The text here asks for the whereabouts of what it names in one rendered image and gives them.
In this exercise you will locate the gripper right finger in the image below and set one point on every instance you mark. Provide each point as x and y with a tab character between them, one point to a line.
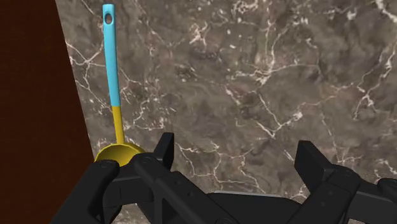
328	186

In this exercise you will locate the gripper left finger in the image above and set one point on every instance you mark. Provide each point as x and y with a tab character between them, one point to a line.
161	186

